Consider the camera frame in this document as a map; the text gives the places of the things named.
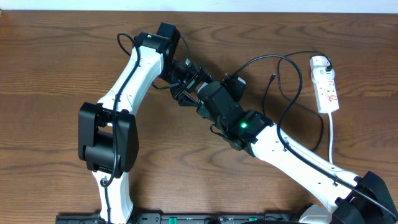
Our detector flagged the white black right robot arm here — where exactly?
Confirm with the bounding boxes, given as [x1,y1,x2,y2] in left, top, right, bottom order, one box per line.
[198,81,397,223]

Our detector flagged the white usb charger plug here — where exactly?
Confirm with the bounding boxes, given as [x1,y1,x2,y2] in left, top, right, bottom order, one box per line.
[311,67,335,83]

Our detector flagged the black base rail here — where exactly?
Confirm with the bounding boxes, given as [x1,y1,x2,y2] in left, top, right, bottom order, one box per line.
[55,213,297,224]

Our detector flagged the white power strip cord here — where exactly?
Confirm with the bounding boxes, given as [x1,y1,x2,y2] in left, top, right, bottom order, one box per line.
[327,112,334,165]

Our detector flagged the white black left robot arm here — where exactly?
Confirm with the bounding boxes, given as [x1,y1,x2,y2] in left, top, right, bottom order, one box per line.
[78,22,213,223]

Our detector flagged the black charger cable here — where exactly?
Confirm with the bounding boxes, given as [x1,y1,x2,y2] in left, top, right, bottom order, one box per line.
[261,50,333,152]

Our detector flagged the white power strip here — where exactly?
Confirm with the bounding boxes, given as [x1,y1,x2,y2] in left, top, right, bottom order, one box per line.
[310,56,340,114]

